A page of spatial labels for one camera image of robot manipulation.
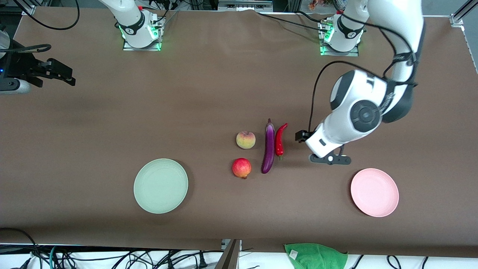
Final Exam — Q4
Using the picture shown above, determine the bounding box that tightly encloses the red chili pepper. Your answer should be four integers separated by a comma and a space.
275, 123, 289, 161

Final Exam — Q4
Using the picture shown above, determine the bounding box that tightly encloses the purple eggplant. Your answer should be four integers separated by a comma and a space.
261, 118, 276, 174

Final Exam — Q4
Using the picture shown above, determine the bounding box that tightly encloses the yellow pink peach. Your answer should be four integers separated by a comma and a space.
236, 131, 256, 150

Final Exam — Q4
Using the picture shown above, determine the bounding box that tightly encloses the red pomegranate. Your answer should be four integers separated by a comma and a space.
232, 158, 252, 180

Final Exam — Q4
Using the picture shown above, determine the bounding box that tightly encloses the pink plate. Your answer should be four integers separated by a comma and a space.
350, 168, 400, 217

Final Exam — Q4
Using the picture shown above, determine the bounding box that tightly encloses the green cloth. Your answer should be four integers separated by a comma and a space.
284, 243, 348, 269

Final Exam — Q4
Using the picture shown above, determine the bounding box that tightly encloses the brown table cover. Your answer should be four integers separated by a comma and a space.
0, 7, 478, 258

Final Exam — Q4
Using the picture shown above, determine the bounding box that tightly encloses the light green plate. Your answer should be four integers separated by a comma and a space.
133, 158, 189, 214

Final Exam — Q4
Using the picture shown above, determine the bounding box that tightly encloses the silver metal box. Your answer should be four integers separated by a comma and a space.
218, 0, 273, 12

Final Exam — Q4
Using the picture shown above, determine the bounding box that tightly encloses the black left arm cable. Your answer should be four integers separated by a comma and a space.
308, 13, 419, 131

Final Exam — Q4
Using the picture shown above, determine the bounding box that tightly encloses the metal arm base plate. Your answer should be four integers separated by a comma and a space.
122, 17, 162, 52
319, 21, 360, 57

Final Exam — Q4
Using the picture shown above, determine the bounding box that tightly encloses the black base cable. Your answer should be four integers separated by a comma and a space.
258, 12, 330, 33

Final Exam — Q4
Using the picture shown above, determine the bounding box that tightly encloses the aluminium post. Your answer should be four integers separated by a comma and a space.
215, 239, 242, 269

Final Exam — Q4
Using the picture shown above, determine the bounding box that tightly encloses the black arched floor cable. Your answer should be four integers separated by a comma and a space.
0, 227, 43, 269

